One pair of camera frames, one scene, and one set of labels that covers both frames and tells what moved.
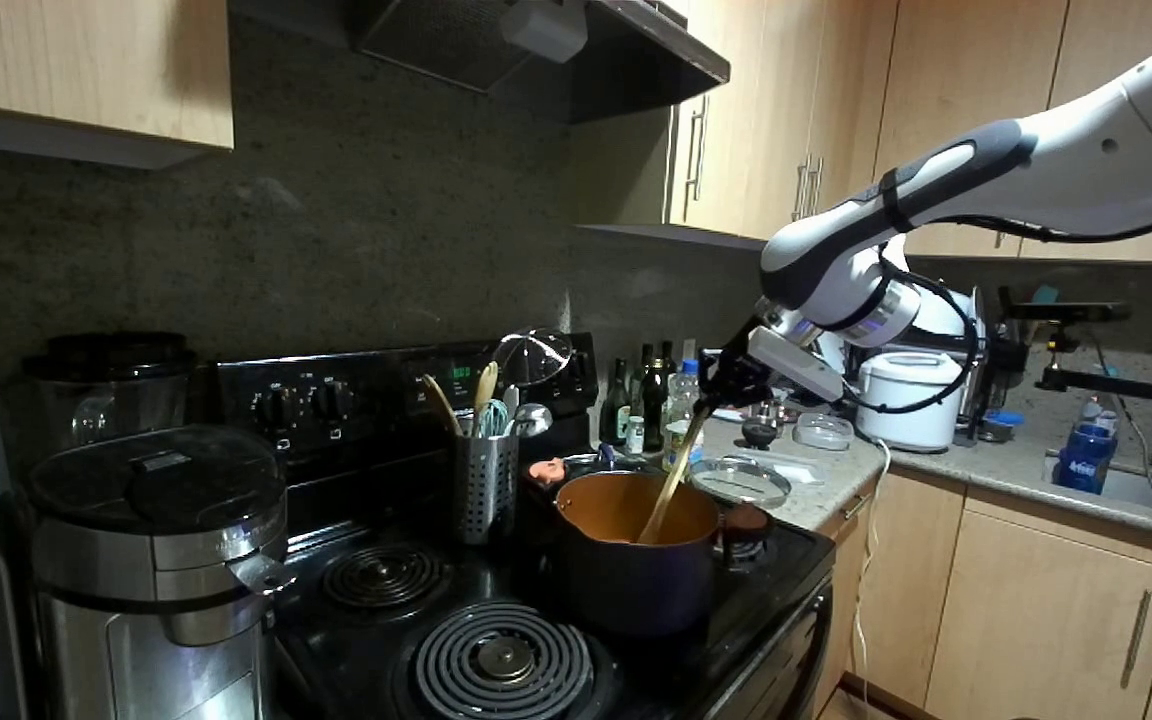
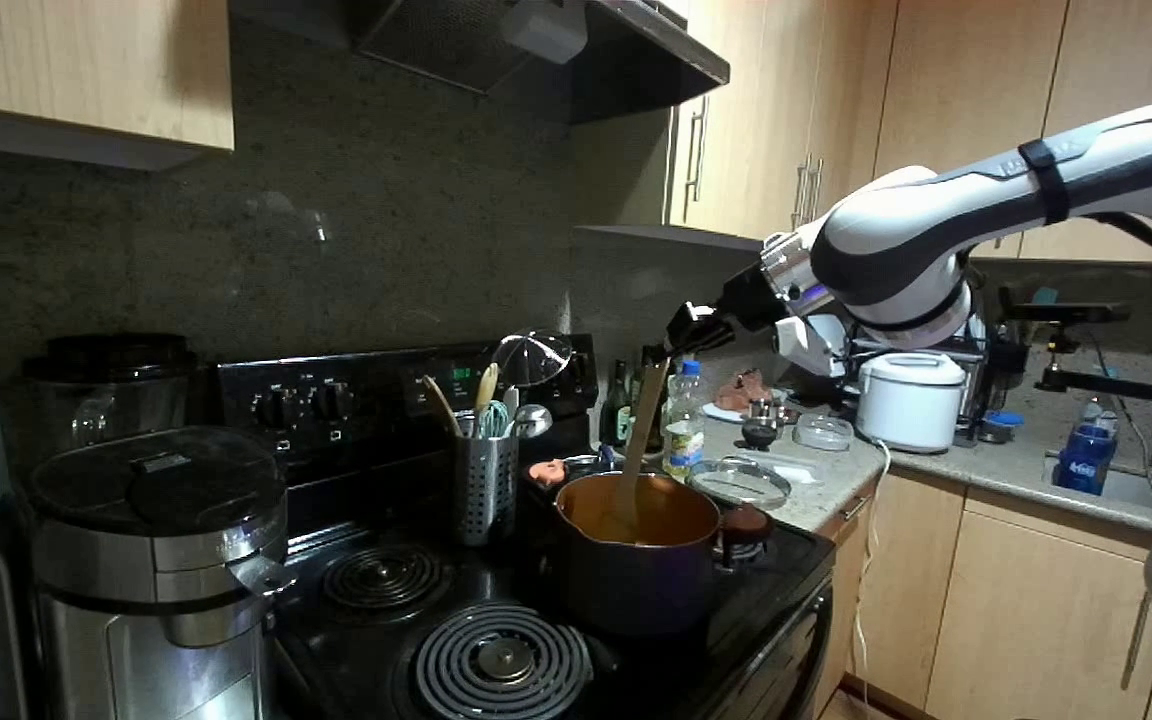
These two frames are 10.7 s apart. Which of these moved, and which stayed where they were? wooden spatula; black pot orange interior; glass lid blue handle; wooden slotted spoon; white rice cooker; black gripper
Moved: wooden spatula; black gripper
Stayed: glass lid blue handle; black pot orange interior; white rice cooker; wooden slotted spoon
